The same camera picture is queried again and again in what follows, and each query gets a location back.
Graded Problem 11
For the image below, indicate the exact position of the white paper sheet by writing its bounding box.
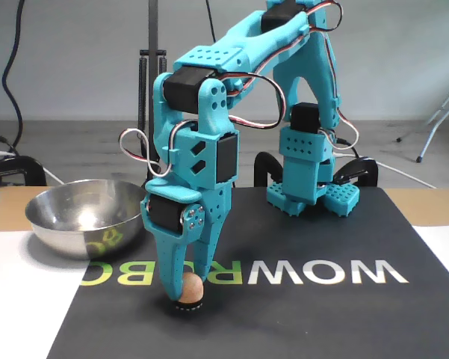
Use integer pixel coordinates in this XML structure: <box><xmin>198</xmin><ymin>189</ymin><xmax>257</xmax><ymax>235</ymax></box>
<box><xmin>412</xmin><ymin>224</ymin><xmax>449</xmax><ymax>289</ymax></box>
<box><xmin>0</xmin><ymin>230</ymin><xmax>90</xmax><ymax>359</ymax></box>

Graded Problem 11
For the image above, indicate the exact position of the black power plug cable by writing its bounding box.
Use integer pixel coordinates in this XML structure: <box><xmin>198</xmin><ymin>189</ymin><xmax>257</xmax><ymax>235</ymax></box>
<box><xmin>330</xmin><ymin>136</ymin><xmax>361</xmax><ymax>160</ymax></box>

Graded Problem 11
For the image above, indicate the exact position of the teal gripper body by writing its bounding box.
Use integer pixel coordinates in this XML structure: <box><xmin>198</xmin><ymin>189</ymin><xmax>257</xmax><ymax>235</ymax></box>
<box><xmin>170</xmin><ymin>120</ymin><xmax>241</xmax><ymax>226</ymax></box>

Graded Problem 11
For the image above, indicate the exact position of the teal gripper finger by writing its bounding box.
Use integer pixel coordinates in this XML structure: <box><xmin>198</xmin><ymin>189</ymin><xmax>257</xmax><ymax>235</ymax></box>
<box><xmin>192</xmin><ymin>208</ymin><xmax>232</xmax><ymax>280</ymax></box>
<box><xmin>140</xmin><ymin>178</ymin><xmax>207</xmax><ymax>301</ymax></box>

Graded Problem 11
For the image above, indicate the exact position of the red white black servo cable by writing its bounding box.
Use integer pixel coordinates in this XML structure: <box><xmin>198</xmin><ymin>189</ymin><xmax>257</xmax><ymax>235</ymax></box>
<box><xmin>218</xmin><ymin>72</ymin><xmax>285</xmax><ymax>131</ymax></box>
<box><xmin>118</xmin><ymin>121</ymin><xmax>184</xmax><ymax>177</ymax></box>
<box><xmin>302</xmin><ymin>0</ymin><xmax>361</xmax><ymax>150</ymax></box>

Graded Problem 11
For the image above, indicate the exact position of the dark blue cable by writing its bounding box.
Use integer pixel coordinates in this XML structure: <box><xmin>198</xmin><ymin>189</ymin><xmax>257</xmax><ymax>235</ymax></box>
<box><xmin>1</xmin><ymin>0</ymin><xmax>26</xmax><ymax>154</ymax></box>

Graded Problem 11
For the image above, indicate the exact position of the metal bowl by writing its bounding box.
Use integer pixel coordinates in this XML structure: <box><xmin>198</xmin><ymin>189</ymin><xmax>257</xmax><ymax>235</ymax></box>
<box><xmin>25</xmin><ymin>178</ymin><xmax>147</xmax><ymax>261</ymax></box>

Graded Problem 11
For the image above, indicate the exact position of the black ring ball stand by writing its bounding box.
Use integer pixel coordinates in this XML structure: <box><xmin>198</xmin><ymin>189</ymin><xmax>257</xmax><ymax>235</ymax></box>
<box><xmin>167</xmin><ymin>297</ymin><xmax>205</xmax><ymax>313</ymax></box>

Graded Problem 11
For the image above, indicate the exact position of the white metal stand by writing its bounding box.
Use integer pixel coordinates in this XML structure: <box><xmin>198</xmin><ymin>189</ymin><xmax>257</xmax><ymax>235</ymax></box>
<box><xmin>395</xmin><ymin>77</ymin><xmax>449</xmax><ymax>164</ymax></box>

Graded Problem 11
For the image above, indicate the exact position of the black table clamp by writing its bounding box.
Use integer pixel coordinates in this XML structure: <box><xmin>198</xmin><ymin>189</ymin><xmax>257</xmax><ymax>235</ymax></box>
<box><xmin>0</xmin><ymin>156</ymin><xmax>49</xmax><ymax>187</ymax></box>
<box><xmin>332</xmin><ymin>156</ymin><xmax>380</xmax><ymax>188</ymax></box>
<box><xmin>253</xmin><ymin>151</ymin><xmax>287</xmax><ymax>188</ymax></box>

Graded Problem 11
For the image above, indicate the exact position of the wooden ball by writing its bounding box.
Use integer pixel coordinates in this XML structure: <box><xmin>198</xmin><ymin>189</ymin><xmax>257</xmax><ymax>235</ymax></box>
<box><xmin>179</xmin><ymin>271</ymin><xmax>205</xmax><ymax>303</ymax></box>

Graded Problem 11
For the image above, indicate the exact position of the black mat with WOWROBO print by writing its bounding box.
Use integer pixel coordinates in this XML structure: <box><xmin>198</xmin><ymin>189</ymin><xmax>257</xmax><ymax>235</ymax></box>
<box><xmin>46</xmin><ymin>185</ymin><xmax>449</xmax><ymax>359</ymax></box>

